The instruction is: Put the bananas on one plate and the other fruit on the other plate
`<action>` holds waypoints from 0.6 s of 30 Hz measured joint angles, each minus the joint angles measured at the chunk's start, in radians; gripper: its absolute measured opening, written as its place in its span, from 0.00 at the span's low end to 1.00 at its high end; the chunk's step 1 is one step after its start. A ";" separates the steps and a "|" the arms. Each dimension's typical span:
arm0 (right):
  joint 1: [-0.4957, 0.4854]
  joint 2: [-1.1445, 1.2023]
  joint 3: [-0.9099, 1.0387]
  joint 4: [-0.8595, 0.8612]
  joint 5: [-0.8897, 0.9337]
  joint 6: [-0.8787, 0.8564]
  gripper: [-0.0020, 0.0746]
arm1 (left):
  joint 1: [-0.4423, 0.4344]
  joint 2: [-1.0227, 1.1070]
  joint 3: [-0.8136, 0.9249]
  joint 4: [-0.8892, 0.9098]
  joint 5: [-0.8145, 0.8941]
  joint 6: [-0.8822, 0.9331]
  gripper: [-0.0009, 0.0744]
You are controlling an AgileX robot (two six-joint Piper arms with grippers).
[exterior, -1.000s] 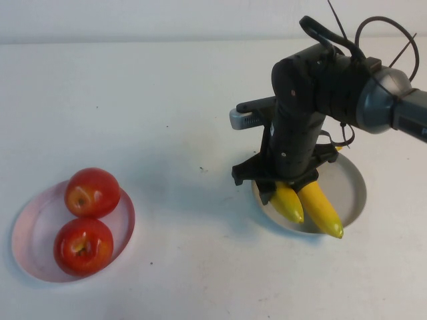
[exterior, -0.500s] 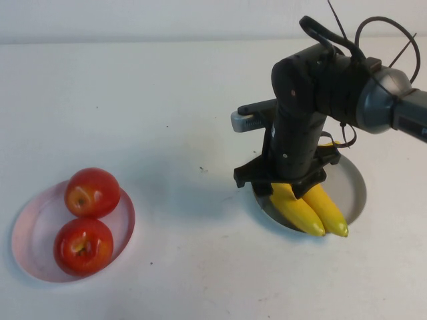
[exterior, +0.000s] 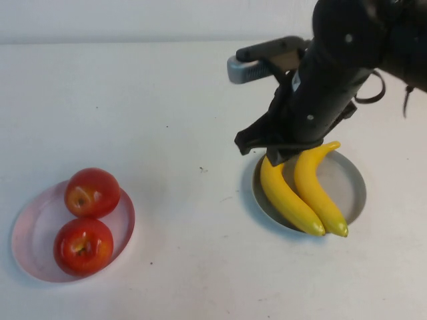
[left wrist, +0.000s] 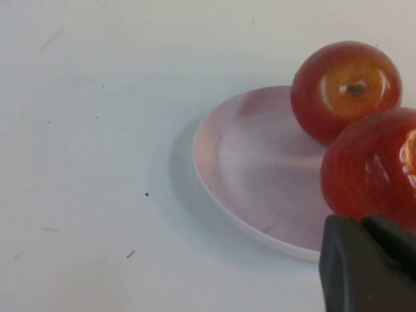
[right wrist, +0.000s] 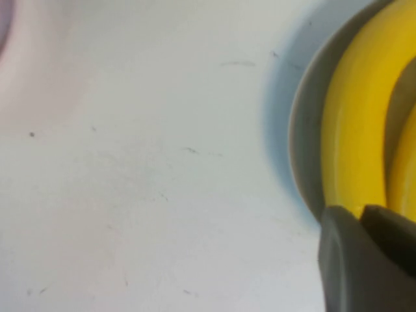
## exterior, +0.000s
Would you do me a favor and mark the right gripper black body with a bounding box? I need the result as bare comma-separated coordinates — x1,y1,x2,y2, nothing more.
289,0,391,150

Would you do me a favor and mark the black zip tie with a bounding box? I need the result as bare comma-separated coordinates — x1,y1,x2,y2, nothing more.
401,85,416,118

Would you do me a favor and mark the pink round plate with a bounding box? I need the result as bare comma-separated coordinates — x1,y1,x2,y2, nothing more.
11,179,136,283

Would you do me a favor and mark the thin black wire loop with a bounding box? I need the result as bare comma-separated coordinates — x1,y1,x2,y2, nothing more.
354,68,387,105

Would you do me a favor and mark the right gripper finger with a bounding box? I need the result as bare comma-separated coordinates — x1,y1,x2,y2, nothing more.
234,99,294,156
266,148,301,167

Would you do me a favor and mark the red apple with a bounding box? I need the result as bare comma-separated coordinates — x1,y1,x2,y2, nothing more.
53,218,114,277
64,167,121,220

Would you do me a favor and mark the grey-blue round plate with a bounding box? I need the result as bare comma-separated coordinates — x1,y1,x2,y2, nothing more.
252,149,367,236

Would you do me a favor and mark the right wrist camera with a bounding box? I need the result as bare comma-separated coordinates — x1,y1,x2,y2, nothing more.
227,35,313,84

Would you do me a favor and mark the yellow banana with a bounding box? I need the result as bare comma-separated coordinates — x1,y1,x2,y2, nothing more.
293,141,350,238
260,153,326,237

